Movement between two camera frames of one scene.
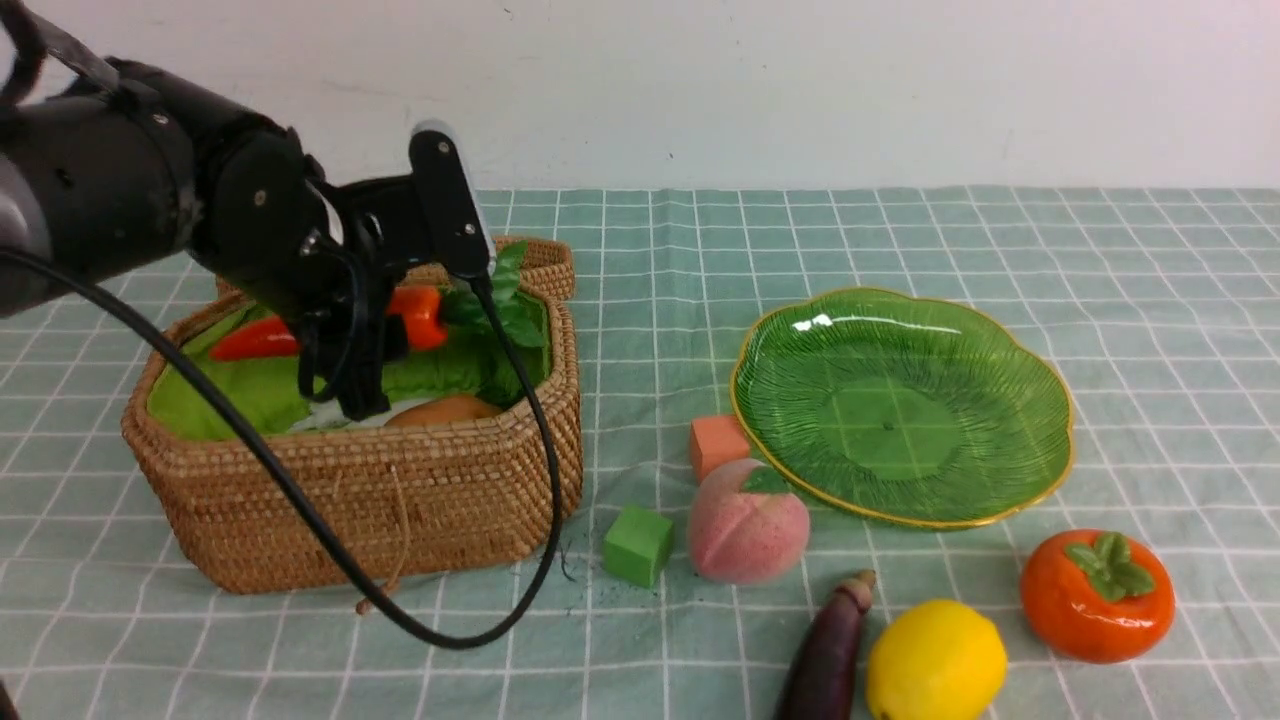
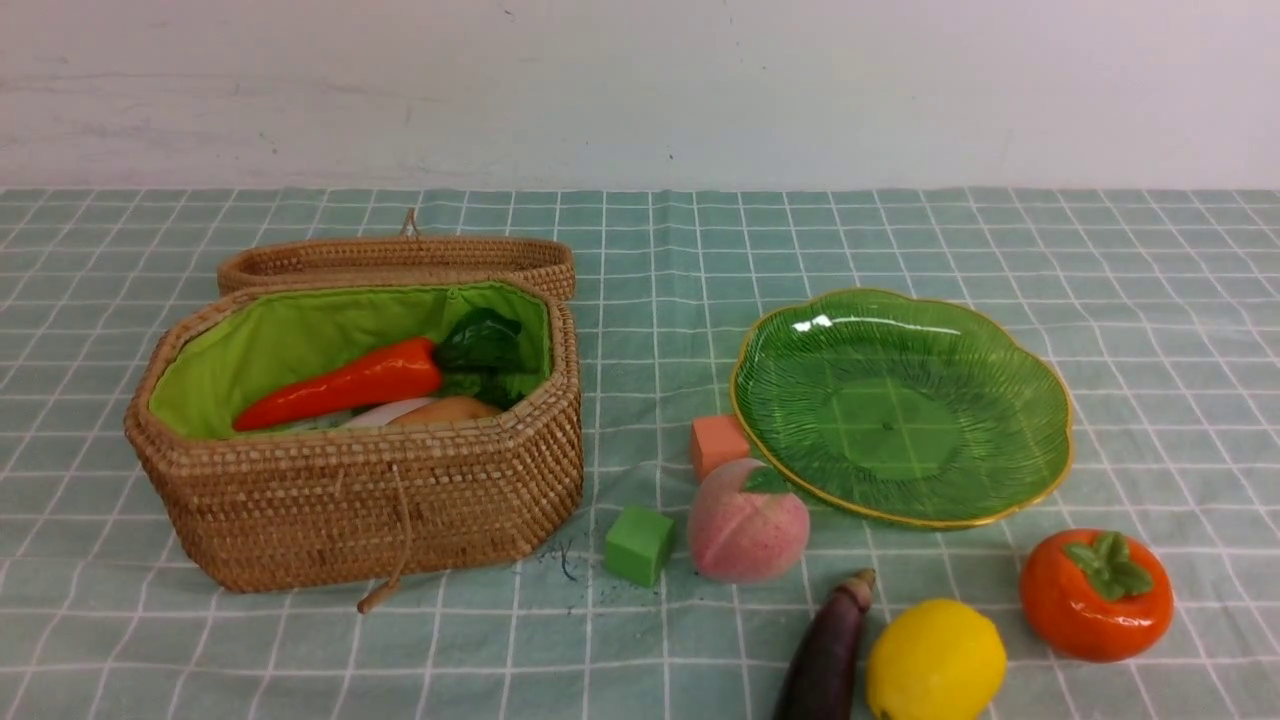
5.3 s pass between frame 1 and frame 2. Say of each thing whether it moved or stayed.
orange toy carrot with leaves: moved
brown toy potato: stayed
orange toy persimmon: stayed
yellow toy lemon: stayed
